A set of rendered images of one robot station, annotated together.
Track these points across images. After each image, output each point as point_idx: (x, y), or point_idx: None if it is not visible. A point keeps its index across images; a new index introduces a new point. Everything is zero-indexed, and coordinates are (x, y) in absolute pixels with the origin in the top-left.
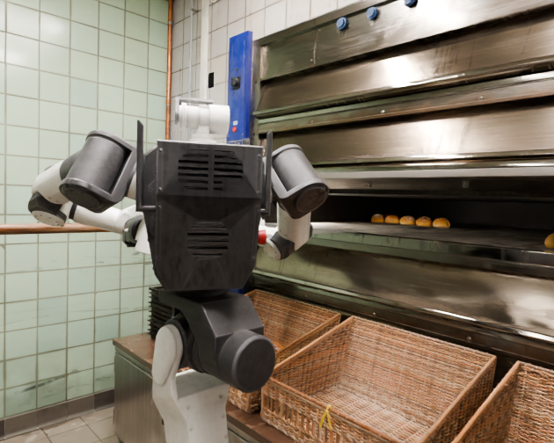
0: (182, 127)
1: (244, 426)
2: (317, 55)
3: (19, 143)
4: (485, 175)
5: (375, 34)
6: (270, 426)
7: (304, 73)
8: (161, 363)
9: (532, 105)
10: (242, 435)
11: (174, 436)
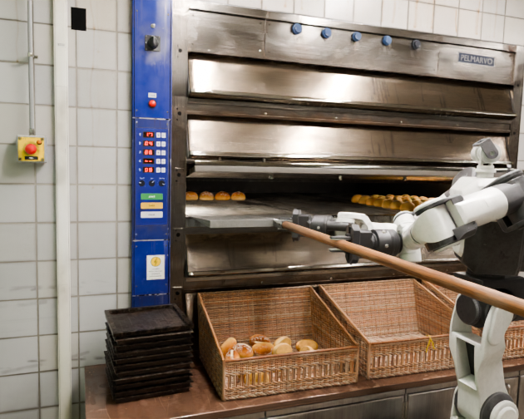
0: (496, 161)
1: (373, 389)
2: (267, 48)
3: None
4: (432, 174)
5: (328, 51)
6: (379, 379)
7: (246, 60)
8: (501, 327)
9: (420, 130)
10: (366, 399)
11: (488, 377)
